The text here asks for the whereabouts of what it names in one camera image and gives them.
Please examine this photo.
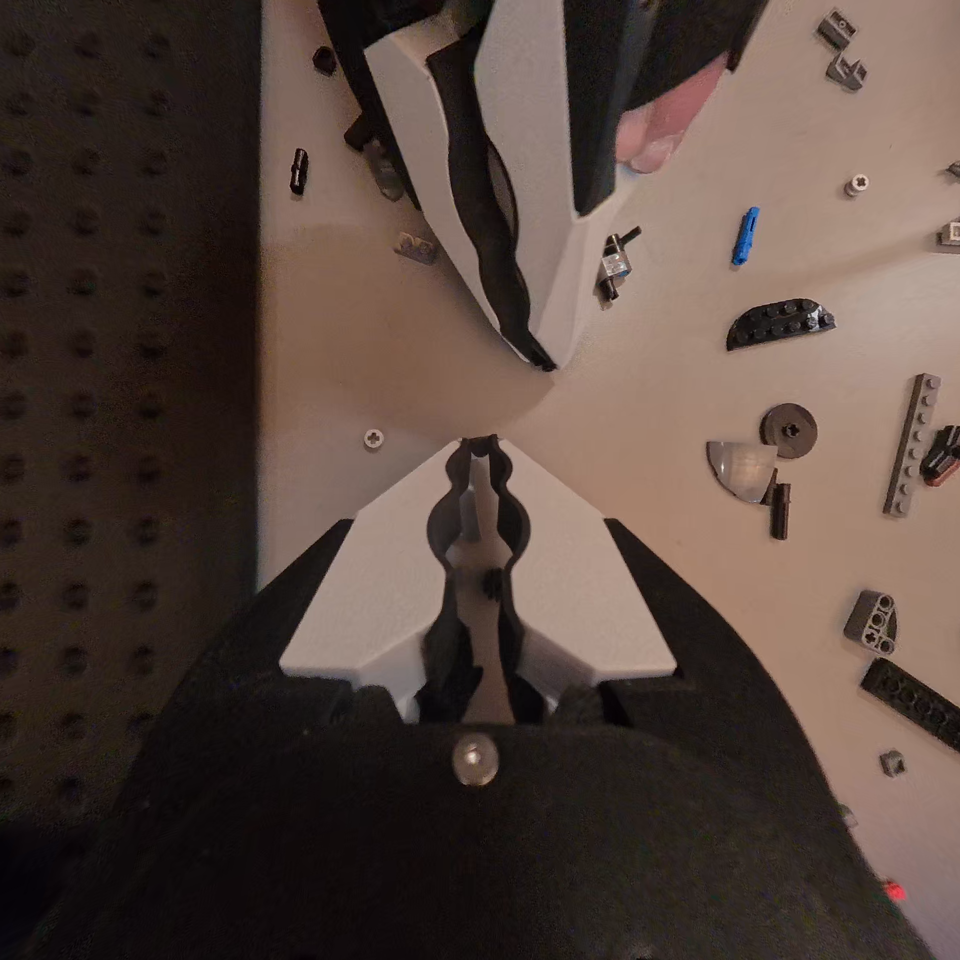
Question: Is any black and red lego connector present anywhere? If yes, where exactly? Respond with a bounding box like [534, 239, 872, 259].
[918, 424, 960, 487]

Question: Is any long black lego plate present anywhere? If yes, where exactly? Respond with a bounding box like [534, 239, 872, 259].
[859, 657, 960, 753]

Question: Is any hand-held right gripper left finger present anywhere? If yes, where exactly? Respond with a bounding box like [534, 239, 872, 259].
[279, 437, 483, 725]

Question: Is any long grey lego plate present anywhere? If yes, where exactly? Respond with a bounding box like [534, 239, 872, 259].
[882, 372, 943, 517]

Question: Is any small lego axle assembly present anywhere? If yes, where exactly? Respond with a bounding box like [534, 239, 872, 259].
[596, 225, 643, 303]

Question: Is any dark grey half-round lego plate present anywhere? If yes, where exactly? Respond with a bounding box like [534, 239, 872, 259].
[725, 297, 838, 352]

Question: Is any grey lego liftarm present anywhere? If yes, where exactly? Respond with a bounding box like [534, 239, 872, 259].
[843, 589, 899, 654]

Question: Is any person's left hand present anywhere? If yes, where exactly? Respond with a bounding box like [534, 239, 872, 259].
[618, 56, 726, 174]

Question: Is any grey lego bracket piece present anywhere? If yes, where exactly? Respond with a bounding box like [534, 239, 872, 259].
[365, 142, 406, 202]

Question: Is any dark round lego disc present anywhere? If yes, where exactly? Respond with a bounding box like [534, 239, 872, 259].
[759, 402, 819, 459]

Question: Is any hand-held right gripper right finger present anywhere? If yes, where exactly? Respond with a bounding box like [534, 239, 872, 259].
[487, 433, 678, 725]

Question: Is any blue lego pin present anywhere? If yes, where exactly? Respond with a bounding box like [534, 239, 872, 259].
[731, 206, 762, 267]

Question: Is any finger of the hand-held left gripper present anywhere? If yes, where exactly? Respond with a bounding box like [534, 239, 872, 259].
[476, 0, 640, 372]
[366, 18, 554, 370]

